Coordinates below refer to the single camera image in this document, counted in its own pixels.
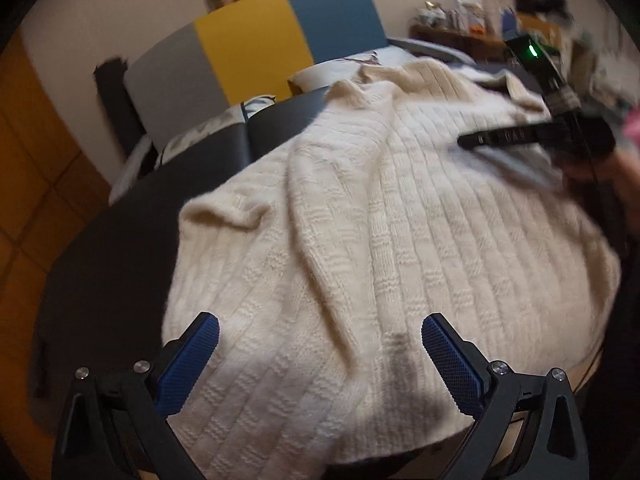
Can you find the grey bed cover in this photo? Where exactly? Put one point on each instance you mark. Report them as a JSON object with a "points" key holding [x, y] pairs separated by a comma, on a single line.
{"points": [[430, 50]]}

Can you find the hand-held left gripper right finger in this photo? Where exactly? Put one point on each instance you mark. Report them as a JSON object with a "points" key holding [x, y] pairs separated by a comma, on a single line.
{"points": [[452, 365]]}

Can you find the wooden desk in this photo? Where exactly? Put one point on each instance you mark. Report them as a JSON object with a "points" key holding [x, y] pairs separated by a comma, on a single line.
{"points": [[460, 45]]}

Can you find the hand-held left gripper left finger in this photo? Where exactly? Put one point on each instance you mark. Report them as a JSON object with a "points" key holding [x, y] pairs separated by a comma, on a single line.
{"points": [[190, 365]]}

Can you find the grey yellow blue headboard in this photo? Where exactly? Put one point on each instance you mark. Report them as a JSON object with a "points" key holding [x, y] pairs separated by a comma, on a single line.
{"points": [[250, 45]]}

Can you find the striped pillow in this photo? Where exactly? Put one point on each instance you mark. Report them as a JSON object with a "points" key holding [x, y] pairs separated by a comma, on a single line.
{"points": [[200, 132]]}

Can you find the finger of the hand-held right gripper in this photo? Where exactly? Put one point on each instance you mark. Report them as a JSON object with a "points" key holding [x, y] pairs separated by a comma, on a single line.
{"points": [[505, 137]]}

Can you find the cream knit sweater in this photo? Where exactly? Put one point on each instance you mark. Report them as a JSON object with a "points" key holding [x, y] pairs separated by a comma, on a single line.
{"points": [[375, 260]]}

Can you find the white printed pillow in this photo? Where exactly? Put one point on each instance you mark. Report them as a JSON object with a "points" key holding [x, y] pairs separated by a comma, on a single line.
{"points": [[320, 76]]}

